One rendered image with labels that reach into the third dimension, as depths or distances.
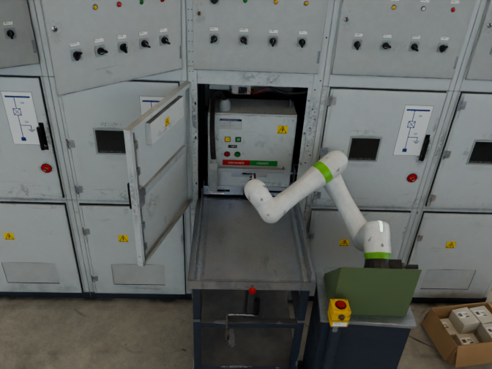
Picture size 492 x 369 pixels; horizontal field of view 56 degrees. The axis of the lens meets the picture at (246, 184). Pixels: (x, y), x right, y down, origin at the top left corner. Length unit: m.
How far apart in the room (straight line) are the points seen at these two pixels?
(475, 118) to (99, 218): 2.23
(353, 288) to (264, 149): 0.95
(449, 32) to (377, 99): 0.46
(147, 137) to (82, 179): 0.78
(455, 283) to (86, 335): 2.50
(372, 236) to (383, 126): 0.66
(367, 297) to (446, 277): 1.31
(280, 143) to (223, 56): 0.61
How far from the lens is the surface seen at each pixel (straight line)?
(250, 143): 2.61
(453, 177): 2.95
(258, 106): 2.64
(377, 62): 2.47
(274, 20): 2.32
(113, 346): 3.13
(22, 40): 2.51
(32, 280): 3.42
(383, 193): 2.86
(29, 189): 2.94
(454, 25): 2.55
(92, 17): 2.10
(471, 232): 3.27
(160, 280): 3.20
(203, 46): 2.34
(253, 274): 2.28
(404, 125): 2.66
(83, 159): 2.72
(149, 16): 2.23
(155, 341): 3.11
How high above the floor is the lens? 2.42
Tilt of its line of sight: 33 degrees down
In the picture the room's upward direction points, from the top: 3 degrees clockwise
